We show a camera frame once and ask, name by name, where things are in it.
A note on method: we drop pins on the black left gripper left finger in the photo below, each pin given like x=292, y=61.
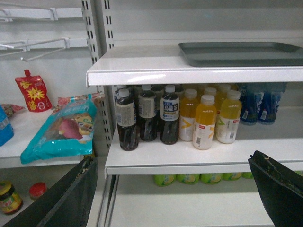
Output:
x=67, y=203

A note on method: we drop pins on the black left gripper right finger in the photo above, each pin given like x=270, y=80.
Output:
x=280, y=190

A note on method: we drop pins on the grey silver serving tray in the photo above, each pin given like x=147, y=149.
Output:
x=241, y=54

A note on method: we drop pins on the red lid sauce jar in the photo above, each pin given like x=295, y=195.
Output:
x=37, y=190

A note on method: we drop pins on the white middle shelf board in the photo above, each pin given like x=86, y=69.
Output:
x=282, y=141

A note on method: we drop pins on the white shelf board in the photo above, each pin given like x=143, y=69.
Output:
x=282, y=141
x=165, y=64

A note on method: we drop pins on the yellow lid sauce jar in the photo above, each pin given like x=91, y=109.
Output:
x=10, y=200

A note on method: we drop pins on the teal snack bag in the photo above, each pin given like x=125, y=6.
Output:
x=68, y=131

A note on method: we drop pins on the orange juice bottle right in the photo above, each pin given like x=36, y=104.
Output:
x=229, y=118

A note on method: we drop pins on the orange juice bottle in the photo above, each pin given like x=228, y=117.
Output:
x=229, y=118
x=205, y=119
x=187, y=114

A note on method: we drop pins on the blue water bottle left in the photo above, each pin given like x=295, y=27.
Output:
x=251, y=98

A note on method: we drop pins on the blue water bottle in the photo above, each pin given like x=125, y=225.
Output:
x=273, y=92
x=251, y=98

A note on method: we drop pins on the blue snack bag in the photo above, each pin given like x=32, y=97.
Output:
x=6, y=129

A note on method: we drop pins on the blue water bottle right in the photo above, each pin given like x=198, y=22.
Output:
x=273, y=92

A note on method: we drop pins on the green drink bottle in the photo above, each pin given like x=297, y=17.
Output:
x=164, y=179

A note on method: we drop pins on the dark tea bottle front left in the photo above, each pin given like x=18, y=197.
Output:
x=126, y=121

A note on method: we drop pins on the orange juice bottle front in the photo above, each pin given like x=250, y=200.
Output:
x=205, y=119

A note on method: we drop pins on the dark tea bottle middle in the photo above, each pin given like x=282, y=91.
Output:
x=147, y=114

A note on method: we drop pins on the red spout sauce pouch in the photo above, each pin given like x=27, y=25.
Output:
x=34, y=91

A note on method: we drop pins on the orange juice bottle left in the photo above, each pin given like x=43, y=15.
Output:
x=187, y=114

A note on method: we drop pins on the dark tea bottle blue label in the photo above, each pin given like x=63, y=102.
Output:
x=169, y=115

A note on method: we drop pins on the white upper shelf board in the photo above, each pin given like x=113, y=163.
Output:
x=165, y=64

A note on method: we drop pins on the white wire peg hook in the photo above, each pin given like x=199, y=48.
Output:
x=30, y=50

